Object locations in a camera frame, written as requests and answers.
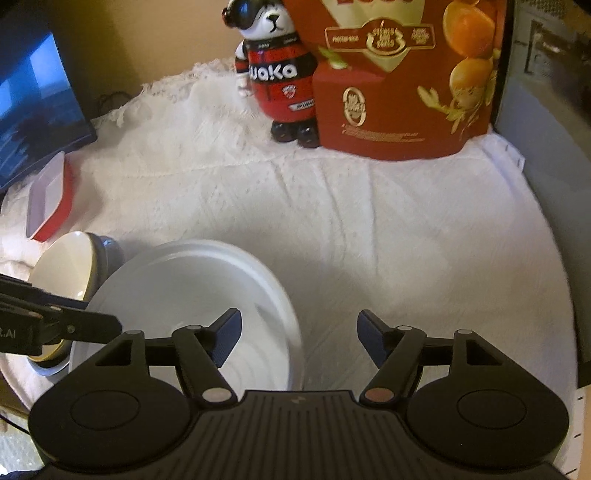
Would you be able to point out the black monitor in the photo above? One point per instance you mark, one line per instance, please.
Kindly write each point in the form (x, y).
(37, 120)

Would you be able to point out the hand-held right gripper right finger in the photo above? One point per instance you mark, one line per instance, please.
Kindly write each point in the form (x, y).
(371, 337)

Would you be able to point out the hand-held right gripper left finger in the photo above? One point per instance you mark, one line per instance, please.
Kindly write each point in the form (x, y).
(228, 337)

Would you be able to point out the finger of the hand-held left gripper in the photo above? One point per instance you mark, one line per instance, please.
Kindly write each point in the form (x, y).
(87, 325)
(41, 295)

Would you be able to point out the red printed box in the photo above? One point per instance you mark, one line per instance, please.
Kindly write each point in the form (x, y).
(406, 101)

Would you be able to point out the white plastic bowl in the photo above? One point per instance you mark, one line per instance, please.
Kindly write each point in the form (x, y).
(184, 286)

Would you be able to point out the white fringed cloth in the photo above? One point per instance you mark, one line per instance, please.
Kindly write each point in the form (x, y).
(369, 230)

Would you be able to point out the blue enamel bowl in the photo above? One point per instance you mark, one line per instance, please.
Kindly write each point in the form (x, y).
(64, 263)

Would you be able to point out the red rectangular dish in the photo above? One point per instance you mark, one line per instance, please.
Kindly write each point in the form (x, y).
(46, 194)

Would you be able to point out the bear figurine red jacket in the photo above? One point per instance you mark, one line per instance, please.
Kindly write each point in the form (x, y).
(277, 78)

